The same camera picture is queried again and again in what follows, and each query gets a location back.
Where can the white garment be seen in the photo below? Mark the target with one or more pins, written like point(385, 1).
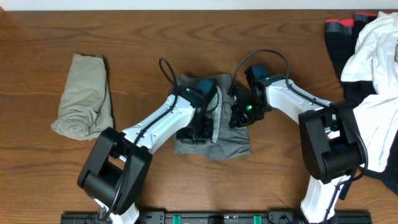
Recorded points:
point(374, 61)

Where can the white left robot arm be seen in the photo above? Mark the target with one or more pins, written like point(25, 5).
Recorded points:
point(115, 171)

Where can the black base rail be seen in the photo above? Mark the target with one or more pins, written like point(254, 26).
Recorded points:
point(271, 217)

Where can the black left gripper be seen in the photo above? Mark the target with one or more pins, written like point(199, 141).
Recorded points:
point(208, 138)

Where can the black and red garment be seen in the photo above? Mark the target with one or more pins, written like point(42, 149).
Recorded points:
point(340, 40)

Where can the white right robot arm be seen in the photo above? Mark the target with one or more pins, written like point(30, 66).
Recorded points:
point(332, 148)

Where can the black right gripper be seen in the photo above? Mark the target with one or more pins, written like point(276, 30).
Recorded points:
point(238, 117)

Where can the dark grey shorts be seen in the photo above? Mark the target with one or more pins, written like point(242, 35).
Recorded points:
point(226, 142)

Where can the light khaki green shorts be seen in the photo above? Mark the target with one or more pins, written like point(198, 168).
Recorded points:
point(85, 108)

